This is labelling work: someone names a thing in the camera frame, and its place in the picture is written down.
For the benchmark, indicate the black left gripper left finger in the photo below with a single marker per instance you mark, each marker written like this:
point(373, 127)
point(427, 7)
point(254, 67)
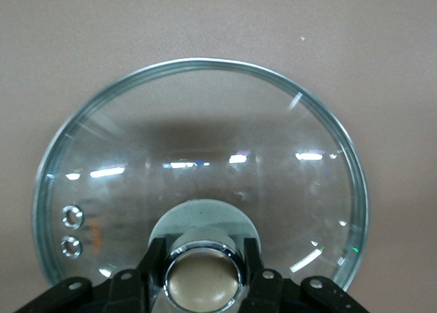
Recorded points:
point(129, 292)

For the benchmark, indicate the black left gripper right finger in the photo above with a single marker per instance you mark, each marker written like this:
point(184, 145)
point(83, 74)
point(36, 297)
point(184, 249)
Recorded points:
point(273, 292)

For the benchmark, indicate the round glass pot lid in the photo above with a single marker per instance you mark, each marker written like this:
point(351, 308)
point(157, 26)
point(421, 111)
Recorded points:
point(205, 121)

